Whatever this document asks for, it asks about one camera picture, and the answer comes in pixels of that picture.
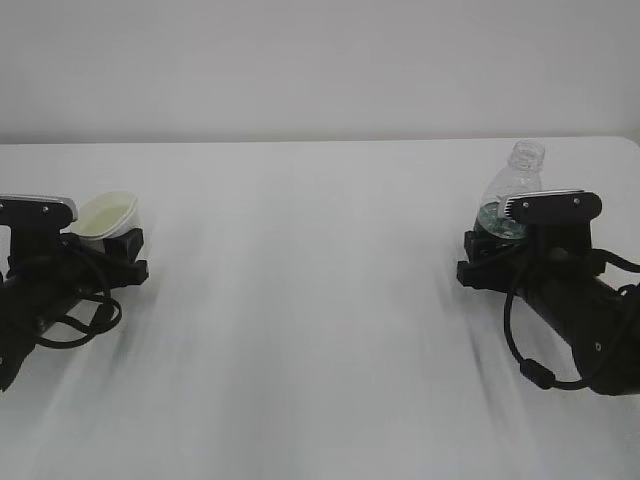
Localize white paper cup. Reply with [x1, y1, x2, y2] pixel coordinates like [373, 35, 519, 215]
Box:
[70, 191, 141, 253]

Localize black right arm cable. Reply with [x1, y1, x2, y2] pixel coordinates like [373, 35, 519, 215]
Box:
[502, 244, 640, 392]

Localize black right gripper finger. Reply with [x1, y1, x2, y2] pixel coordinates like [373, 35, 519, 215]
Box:
[464, 230, 520, 263]

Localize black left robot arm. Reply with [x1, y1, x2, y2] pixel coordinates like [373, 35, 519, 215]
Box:
[1, 227, 149, 391]

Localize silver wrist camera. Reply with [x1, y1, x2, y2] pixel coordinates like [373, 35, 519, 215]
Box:
[498, 190, 603, 255]
[1, 194, 78, 268]

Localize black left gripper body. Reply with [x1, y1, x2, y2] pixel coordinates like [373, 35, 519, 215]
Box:
[60, 234, 149, 293]

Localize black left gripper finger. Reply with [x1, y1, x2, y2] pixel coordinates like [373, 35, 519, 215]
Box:
[102, 228, 144, 263]

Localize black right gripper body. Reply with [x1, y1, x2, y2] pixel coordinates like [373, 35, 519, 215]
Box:
[457, 241, 605, 300]

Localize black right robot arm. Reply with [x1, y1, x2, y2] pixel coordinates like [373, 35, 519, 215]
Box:
[456, 224, 639, 396]

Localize clear water bottle green label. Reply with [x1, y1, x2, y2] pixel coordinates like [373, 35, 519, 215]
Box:
[472, 139, 547, 241]

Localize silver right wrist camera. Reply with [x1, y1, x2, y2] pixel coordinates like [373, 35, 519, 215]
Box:
[498, 190, 603, 255]

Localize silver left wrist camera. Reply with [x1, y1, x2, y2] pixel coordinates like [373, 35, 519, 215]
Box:
[1, 194, 78, 268]

